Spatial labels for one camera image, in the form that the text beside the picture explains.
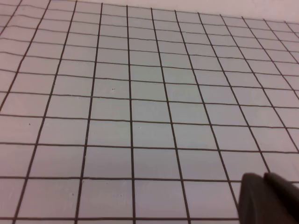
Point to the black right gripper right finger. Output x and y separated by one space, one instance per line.
283 203

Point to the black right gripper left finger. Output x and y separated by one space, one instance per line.
252 200

